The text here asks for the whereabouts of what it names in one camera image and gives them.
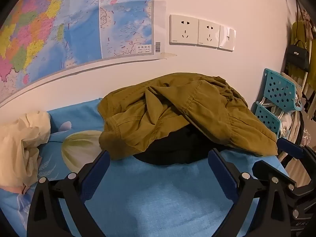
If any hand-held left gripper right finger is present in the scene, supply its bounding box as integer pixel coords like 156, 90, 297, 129
208, 149, 289, 237

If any colourful wall map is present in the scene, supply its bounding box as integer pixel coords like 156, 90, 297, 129
0, 0, 178, 104

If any beige cloth bag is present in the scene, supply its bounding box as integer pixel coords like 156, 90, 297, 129
280, 109, 305, 141

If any black handbag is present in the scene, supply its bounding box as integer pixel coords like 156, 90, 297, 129
285, 41, 310, 72

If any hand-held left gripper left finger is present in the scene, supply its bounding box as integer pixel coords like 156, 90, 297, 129
27, 150, 111, 237

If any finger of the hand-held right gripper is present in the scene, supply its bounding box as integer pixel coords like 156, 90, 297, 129
252, 160, 297, 190
277, 138, 316, 160

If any olive green jacket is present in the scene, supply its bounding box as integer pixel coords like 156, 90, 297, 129
97, 73, 278, 160

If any black garment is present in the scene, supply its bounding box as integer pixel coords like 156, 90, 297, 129
133, 125, 213, 165

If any blue floral bedsheet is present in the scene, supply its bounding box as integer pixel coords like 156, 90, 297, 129
0, 98, 311, 237

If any white wall switch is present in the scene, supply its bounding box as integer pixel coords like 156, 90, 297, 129
218, 26, 236, 52

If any white wall socket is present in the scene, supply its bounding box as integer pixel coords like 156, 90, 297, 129
169, 14, 199, 45
197, 19, 221, 48

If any teal perforated plastic stool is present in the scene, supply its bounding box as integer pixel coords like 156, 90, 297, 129
262, 68, 303, 111
254, 102, 282, 139

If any cream garment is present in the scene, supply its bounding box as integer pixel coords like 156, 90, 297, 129
0, 111, 51, 194

